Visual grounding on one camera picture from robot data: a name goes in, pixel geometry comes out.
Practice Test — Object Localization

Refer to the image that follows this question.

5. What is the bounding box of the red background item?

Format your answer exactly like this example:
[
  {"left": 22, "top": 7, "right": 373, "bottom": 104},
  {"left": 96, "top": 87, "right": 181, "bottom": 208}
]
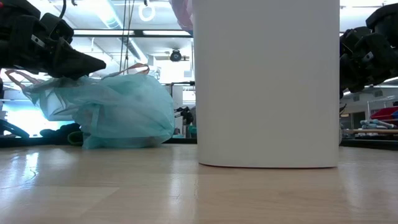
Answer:
[{"left": 369, "top": 105, "right": 398, "bottom": 122}]

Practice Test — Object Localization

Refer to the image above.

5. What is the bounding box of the background wooden workbench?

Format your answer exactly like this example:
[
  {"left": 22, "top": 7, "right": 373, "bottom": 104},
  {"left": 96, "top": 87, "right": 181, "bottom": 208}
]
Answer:
[{"left": 341, "top": 128, "right": 398, "bottom": 135}]

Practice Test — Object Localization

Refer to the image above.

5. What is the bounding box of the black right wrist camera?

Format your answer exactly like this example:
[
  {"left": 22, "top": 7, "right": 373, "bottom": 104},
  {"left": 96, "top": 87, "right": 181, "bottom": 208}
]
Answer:
[{"left": 365, "top": 2, "right": 398, "bottom": 47}]

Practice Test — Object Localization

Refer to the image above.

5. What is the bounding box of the blue trash bag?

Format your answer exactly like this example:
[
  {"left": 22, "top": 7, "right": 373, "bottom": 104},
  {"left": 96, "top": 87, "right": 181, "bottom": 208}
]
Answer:
[{"left": 4, "top": 63, "right": 176, "bottom": 149}]

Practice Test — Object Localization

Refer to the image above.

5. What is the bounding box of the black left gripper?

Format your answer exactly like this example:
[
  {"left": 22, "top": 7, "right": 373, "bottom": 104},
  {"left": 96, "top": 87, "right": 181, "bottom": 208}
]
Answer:
[{"left": 0, "top": 14, "right": 107, "bottom": 80}]

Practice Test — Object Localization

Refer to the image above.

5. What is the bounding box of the pink bag with blue drawstring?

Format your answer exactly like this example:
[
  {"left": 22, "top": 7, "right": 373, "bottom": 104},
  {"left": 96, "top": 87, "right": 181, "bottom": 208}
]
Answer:
[{"left": 169, "top": 0, "right": 194, "bottom": 35}]

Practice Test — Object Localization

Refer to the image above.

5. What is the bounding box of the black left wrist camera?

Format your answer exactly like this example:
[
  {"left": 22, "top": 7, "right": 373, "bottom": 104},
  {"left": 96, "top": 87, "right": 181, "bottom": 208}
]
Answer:
[{"left": 40, "top": 12, "right": 75, "bottom": 44}]

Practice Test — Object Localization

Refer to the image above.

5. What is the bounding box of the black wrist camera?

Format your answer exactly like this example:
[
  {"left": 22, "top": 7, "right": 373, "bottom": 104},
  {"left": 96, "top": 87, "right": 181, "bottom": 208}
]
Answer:
[
  {"left": 40, "top": 12, "right": 75, "bottom": 44},
  {"left": 365, "top": 2, "right": 398, "bottom": 47}
]

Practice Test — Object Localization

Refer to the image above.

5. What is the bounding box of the white hanging ring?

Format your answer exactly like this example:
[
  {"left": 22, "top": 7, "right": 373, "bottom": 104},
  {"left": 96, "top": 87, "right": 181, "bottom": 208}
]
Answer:
[{"left": 138, "top": 2, "right": 156, "bottom": 22}]

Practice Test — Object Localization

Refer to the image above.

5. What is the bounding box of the white plastic trash bin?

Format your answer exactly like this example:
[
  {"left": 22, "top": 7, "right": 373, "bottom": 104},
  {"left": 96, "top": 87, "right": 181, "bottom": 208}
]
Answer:
[{"left": 192, "top": 0, "right": 341, "bottom": 169}]

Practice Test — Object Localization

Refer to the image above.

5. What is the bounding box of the black and teal sock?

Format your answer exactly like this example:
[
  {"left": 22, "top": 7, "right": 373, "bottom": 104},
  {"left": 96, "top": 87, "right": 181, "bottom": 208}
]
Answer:
[{"left": 39, "top": 122, "right": 84, "bottom": 146}]

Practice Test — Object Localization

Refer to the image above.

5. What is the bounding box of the black round ceiling camera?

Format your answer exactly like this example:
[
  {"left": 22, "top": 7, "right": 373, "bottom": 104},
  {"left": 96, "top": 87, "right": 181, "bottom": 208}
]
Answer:
[{"left": 169, "top": 49, "right": 190, "bottom": 63}]

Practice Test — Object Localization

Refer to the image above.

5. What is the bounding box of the grey cloth pile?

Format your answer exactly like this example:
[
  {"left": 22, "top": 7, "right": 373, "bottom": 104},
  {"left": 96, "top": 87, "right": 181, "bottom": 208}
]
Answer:
[{"left": 360, "top": 119, "right": 398, "bottom": 130}]

